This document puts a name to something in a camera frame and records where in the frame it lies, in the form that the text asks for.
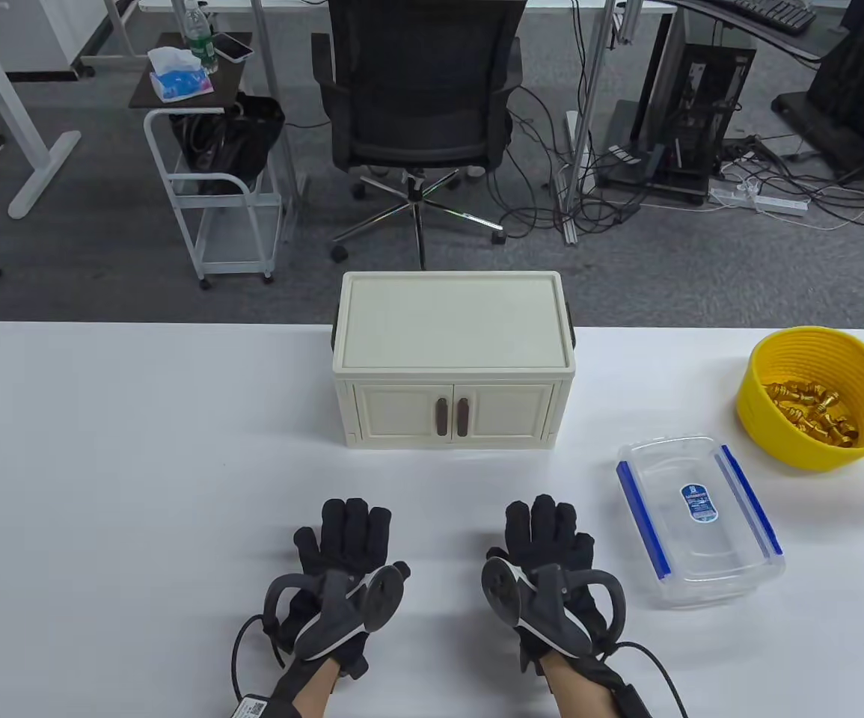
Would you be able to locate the white power strip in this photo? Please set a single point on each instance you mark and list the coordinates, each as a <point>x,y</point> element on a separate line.
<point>768,202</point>

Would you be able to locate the person's right forearm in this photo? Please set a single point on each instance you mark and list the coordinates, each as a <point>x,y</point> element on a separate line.
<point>574,692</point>

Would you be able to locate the person's left hand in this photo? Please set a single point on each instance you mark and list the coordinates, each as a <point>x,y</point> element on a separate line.
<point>345,535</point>

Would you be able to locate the grey right hand controller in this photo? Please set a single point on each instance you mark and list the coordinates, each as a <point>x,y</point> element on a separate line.
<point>503,591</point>

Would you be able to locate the black mesh office chair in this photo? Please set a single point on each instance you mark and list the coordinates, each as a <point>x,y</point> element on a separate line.
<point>420,82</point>

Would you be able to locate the cream plastic cabinet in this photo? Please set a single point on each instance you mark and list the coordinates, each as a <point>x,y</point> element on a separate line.
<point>450,321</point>

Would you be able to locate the person's right hand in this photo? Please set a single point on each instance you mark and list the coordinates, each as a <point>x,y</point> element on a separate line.
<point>547,535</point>

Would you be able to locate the black keyboard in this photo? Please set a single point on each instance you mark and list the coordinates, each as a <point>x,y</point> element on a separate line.
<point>772,13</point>

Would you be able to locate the pile of gold chess pieces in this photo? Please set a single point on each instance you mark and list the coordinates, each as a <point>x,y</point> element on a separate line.
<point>813,415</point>

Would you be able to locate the grey hand controller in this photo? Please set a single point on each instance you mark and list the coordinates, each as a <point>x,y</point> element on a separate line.
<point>503,591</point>
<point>383,598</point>

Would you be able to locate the black curved desk top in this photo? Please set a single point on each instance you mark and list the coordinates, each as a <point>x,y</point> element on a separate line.
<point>791,43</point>

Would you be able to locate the white smartphone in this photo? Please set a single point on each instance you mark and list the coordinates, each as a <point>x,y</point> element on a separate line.
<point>232,48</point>

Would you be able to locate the long white desk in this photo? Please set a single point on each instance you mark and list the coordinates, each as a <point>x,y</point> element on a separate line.
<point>297,4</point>

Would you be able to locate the black left wrist sensor box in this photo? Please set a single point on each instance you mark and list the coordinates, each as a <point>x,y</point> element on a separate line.
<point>252,707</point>

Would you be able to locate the silver aluminium post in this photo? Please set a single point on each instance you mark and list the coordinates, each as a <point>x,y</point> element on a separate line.
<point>600,60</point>

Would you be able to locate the yellow woven basket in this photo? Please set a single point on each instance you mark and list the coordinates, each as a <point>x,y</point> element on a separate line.
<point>768,437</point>

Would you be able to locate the black computer tower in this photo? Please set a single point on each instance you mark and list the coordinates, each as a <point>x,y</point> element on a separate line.
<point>731,75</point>

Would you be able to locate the clear plastic box blue clips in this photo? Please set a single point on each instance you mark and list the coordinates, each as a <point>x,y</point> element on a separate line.
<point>708,592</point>

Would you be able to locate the white drawer unit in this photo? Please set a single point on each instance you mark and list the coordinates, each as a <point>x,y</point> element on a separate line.
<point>35,34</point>

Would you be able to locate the clear box lid blue label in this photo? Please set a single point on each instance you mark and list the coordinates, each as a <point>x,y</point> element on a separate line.
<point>697,501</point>

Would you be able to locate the blue tissue pack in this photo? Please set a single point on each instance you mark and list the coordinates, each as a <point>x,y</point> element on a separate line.
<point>177,81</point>

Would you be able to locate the black right wrist sensor box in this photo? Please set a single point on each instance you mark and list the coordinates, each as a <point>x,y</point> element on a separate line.
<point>633,699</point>

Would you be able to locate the white desk with T-leg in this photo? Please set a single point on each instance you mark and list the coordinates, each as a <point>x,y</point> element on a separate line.
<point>44,176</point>

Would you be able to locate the black wrist sensor box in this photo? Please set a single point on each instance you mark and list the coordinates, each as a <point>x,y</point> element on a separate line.
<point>252,707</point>
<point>633,699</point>

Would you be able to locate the person's left forearm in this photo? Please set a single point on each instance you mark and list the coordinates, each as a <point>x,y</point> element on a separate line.
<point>312,695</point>

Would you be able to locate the grey left hand controller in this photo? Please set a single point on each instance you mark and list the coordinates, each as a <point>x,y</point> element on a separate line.
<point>383,598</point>

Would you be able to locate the black bag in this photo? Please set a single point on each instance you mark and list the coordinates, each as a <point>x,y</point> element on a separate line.
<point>237,142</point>

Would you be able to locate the green label water bottle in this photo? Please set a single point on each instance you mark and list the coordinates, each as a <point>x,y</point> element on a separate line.
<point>200,41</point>

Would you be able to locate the white rolling cart brown top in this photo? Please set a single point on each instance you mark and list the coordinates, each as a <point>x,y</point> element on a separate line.
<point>233,82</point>

